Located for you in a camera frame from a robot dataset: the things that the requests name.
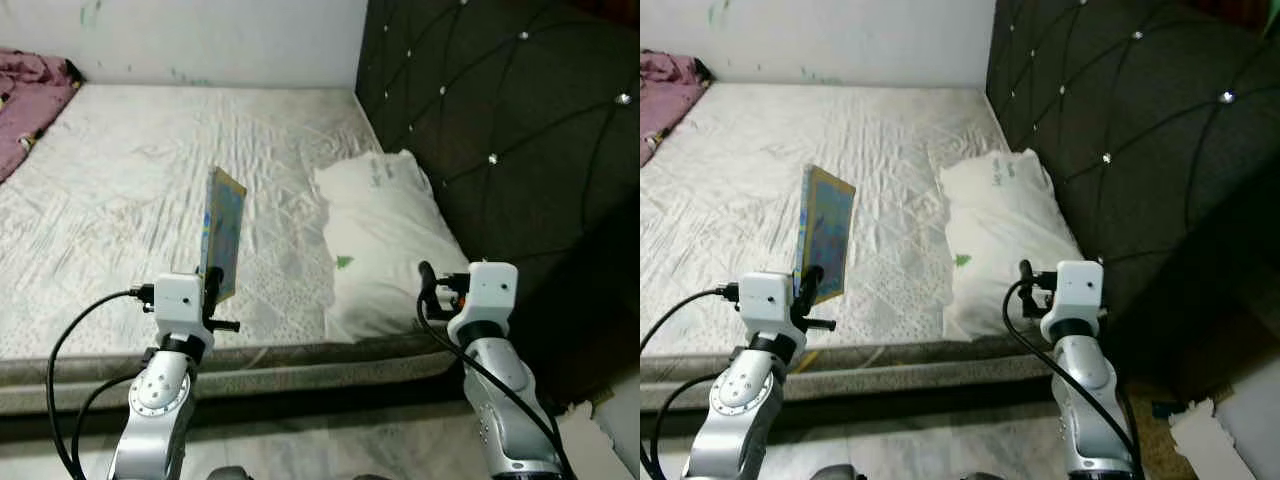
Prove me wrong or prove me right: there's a white pillow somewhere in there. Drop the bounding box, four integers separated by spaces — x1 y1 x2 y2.
312 149 472 345
936 149 1085 343

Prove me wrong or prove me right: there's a colourful yellow-edged book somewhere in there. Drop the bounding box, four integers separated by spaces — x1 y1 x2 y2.
791 164 858 305
199 166 248 305

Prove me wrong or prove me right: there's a pink cartoon mouse blanket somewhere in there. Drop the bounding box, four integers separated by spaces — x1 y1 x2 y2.
640 50 713 168
0 50 85 186

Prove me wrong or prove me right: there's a grey quilted mattress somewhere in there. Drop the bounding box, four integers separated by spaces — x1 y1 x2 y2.
0 83 473 416
640 83 1093 413

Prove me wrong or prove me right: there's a dark tufted headboard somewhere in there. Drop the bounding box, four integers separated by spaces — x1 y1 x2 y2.
984 0 1280 403
354 0 640 403

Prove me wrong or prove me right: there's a brown woven floor mat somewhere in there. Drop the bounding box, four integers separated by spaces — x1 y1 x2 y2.
1123 378 1203 480

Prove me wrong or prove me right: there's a white crumpled paper sheet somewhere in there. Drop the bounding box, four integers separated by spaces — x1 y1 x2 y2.
1166 396 1243 480
553 398 628 480

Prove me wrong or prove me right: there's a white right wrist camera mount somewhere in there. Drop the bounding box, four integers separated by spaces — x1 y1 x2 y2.
1039 259 1105 342
446 261 520 344

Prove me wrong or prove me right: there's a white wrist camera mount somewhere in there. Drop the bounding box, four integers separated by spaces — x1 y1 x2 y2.
739 271 808 347
1039 259 1105 342
446 261 520 344
152 271 217 347

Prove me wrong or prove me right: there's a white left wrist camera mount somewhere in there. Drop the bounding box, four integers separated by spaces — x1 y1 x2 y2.
739 271 808 347
152 271 217 347

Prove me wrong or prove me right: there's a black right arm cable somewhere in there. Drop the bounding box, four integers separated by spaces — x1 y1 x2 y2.
1002 283 1143 473
416 298 573 477

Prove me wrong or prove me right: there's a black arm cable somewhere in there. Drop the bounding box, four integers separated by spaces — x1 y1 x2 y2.
1002 283 1143 473
640 286 744 478
416 298 573 477
46 286 157 480

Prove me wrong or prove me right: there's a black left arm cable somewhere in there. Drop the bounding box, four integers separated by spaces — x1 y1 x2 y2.
46 286 157 480
640 286 744 478

